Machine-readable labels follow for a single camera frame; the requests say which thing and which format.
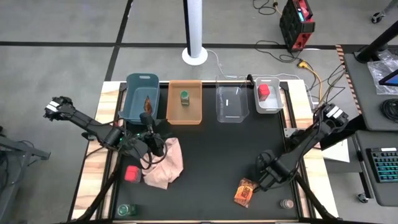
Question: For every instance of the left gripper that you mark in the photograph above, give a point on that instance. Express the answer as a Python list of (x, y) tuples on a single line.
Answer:
[(138, 144)]

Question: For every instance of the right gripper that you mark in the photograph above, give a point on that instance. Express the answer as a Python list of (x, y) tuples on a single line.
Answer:
[(275, 175)]

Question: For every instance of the orange foil spice packet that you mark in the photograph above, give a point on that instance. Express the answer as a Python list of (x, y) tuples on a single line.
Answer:
[(244, 194), (148, 105)]

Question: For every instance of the small clear spice jar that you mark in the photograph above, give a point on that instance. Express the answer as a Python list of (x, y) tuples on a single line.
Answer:
[(286, 204)]

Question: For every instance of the green-label glass spice jar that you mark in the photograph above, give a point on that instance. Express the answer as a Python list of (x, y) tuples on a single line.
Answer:
[(124, 210), (185, 99)]

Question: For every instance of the pink cloth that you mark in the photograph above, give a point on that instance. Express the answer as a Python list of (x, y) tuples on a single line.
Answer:
[(168, 174)]

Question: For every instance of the red-lidded patterned paprika tin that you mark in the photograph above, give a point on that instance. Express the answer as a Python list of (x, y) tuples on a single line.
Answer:
[(132, 174), (263, 91)]

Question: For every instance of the clear plastic bin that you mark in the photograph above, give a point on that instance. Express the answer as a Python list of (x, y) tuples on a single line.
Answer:
[(233, 112)]

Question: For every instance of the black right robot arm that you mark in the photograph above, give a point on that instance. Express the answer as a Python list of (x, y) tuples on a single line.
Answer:
[(304, 143)]

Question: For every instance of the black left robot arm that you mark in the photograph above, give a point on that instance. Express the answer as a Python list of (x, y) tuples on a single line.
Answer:
[(90, 124)]

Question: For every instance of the orange plastic bin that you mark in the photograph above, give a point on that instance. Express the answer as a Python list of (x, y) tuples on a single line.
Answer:
[(177, 115)]

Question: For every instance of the dark teal plastic bin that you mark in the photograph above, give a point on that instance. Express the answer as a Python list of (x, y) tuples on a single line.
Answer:
[(133, 99)]

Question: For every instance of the white plastic bin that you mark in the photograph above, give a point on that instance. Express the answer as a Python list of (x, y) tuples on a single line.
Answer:
[(273, 105)]

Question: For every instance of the white paper sheet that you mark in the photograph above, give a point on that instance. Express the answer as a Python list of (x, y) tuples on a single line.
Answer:
[(339, 154)]

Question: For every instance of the standing pole, round white base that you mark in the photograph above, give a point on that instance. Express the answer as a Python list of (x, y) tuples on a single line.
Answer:
[(194, 31)]

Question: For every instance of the black caster wheel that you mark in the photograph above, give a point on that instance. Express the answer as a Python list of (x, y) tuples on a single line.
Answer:
[(377, 18), (362, 198)]

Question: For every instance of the backlit keyboard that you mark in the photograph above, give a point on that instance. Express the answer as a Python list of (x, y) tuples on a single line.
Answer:
[(384, 165)]

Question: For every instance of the grey metal stand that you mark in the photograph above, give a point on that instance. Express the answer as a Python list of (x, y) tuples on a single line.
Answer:
[(31, 151)]

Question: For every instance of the dark grey desk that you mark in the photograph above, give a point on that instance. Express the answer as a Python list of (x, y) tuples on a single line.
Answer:
[(388, 194)]

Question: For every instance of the black desk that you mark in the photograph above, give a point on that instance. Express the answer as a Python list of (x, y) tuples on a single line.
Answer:
[(363, 99)]

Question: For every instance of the striped hazard tape strip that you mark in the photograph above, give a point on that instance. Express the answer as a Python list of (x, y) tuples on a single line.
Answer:
[(349, 77)]

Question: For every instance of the red black power unit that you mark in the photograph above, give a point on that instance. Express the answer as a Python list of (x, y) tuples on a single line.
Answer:
[(295, 28)]

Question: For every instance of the clear plastic bag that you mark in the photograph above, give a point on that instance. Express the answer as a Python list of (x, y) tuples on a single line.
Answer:
[(377, 71)]

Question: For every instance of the blue tablet screen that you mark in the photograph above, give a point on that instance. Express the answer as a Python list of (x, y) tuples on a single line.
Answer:
[(391, 79)]

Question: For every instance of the black diagonal frame strut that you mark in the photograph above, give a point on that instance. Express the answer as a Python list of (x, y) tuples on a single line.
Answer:
[(312, 194), (96, 193)]

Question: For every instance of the small metal bracket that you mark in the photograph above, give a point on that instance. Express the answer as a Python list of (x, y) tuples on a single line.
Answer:
[(287, 132)]

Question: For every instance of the black clamp post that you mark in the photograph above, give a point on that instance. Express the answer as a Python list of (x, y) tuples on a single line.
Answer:
[(249, 77)]

